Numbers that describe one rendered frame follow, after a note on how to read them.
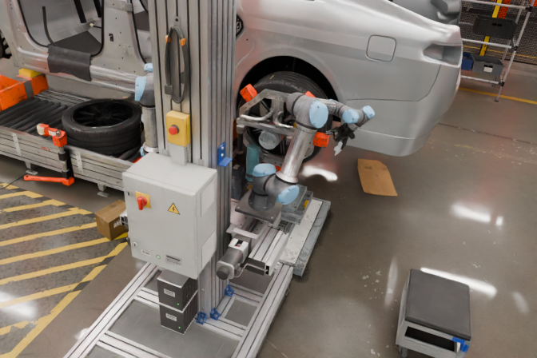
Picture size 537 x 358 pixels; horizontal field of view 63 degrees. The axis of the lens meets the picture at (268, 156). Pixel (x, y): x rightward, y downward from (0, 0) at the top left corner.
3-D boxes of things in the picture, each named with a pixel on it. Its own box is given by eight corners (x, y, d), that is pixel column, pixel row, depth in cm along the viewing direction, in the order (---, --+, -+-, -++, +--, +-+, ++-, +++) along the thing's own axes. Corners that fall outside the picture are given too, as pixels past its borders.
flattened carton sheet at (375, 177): (385, 163, 439) (386, 160, 438) (396, 196, 393) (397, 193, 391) (355, 161, 439) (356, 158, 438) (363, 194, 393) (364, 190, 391)
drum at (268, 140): (287, 138, 309) (288, 121, 302) (276, 153, 292) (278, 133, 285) (268, 133, 313) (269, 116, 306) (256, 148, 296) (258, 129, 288)
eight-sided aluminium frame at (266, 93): (311, 169, 314) (320, 99, 286) (308, 174, 309) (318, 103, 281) (240, 152, 329) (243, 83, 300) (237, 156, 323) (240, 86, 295)
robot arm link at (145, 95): (170, 170, 242) (165, 83, 208) (142, 173, 239) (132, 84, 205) (169, 157, 251) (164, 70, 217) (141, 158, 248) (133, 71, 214)
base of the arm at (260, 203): (269, 214, 231) (271, 199, 226) (243, 206, 235) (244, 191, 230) (280, 198, 243) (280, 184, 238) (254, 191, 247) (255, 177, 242)
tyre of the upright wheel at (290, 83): (344, 87, 303) (256, 57, 316) (336, 100, 284) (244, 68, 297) (320, 165, 340) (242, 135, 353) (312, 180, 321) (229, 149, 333)
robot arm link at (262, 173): (264, 178, 241) (265, 157, 234) (280, 190, 233) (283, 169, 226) (247, 186, 234) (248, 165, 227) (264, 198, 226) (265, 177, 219)
